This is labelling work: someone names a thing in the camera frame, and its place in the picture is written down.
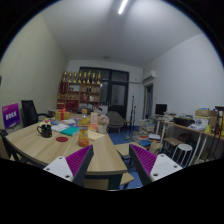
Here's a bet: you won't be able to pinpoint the black computer monitor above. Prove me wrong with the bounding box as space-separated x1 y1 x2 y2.
154 103 168 117

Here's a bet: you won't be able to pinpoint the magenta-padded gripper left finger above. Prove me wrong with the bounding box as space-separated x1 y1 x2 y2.
43 144 95 188

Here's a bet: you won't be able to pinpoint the stack of books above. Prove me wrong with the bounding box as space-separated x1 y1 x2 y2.
138 118 156 137

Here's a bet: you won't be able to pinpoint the orange and white standing card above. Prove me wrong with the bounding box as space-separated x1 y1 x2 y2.
90 111 99 126

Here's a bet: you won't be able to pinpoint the black office chair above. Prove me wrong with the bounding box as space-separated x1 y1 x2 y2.
20 99 51 128

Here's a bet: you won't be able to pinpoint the white paper sheet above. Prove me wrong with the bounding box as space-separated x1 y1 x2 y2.
50 123 70 133

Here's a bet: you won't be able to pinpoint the wooden shelf unit with trophies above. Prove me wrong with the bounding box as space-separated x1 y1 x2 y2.
56 70 102 113

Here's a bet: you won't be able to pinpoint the teal book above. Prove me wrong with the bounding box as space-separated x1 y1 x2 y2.
59 126 80 137

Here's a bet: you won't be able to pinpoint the orange drink bottle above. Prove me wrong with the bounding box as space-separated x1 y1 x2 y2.
77 108 91 148

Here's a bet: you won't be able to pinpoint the grey armchair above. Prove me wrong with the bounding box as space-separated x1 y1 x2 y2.
105 110 127 134

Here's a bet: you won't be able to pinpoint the pink flowers in white pot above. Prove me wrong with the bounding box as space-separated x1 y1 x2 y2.
96 114 110 135

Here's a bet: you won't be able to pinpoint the yellow gift box red ribbon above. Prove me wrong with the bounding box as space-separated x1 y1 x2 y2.
54 108 71 121

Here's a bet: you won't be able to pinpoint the white round stool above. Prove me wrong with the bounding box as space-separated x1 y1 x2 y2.
171 143 191 168

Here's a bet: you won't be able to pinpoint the dark glass door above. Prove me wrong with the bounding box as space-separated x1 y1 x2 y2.
78 67 130 119

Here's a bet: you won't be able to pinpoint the long cluttered side desk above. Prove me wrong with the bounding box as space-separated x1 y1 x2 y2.
151 107 224 165

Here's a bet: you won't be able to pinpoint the flat round red coaster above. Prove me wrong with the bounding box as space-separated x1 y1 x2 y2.
55 135 69 143

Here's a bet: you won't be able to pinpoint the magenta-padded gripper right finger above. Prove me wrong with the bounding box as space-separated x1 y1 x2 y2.
128 143 184 186

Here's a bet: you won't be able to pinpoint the white wall air conditioner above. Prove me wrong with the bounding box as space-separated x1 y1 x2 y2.
142 70 157 83

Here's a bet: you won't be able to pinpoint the purple sign board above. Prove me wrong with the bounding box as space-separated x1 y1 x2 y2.
1 102 22 130

